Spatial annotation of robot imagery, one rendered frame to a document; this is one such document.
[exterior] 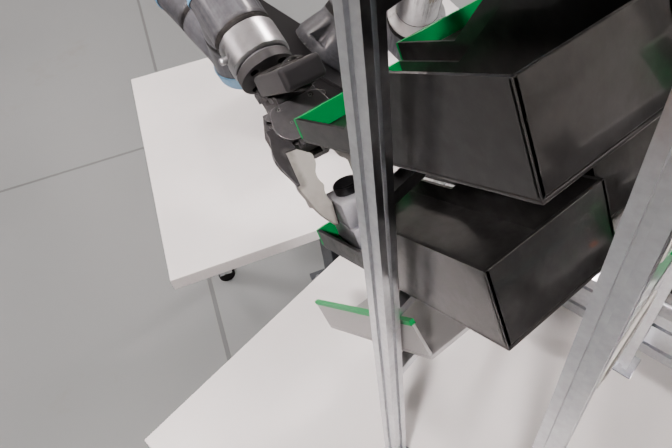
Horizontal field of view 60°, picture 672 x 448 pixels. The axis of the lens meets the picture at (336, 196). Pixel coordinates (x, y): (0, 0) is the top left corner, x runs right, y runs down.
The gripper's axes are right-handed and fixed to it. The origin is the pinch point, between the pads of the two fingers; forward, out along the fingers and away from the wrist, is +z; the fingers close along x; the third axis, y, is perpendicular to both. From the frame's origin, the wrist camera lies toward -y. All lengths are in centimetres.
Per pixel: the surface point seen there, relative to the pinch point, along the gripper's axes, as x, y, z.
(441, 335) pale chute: -0.4, 1.2, 16.5
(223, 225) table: 11, 53, -21
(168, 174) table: 15, 62, -40
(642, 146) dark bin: -20.2, -14.4, 11.7
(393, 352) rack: 4.8, 0.9, 15.4
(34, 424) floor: 87, 144, -22
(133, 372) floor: 55, 145, -21
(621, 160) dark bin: -17.3, -14.8, 11.9
